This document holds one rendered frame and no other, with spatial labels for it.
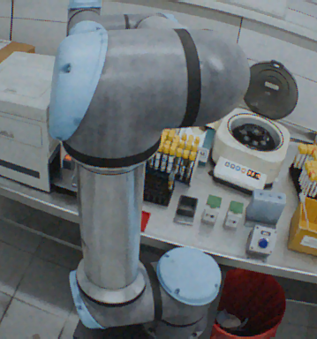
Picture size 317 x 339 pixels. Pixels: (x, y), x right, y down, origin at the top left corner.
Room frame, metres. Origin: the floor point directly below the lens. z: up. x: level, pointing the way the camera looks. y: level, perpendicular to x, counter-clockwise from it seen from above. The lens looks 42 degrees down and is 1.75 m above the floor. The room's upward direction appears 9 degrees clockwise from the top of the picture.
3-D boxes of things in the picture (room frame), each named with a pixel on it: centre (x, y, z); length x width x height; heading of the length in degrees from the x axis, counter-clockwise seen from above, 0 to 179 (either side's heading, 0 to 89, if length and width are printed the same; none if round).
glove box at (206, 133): (1.16, -0.12, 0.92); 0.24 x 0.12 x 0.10; 171
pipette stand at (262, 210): (0.84, -0.32, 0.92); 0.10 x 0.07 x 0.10; 88
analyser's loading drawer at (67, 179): (0.84, 0.22, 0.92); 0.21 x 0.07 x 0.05; 81
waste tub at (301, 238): (0.78, -0.48, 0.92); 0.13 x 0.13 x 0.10; 79
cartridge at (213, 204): (0.82, -0.16, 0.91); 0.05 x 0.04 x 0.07; 171
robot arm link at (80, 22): (0.75, 0.17, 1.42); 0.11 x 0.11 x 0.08; 20
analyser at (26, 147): (0.96, 0.40, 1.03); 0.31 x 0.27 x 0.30; 81
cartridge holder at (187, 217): (0.83, -0.10, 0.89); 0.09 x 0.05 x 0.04; 174
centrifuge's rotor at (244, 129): (1.11, -0.29, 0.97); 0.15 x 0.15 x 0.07
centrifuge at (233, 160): (1.09, -0.29, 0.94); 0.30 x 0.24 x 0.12; 162
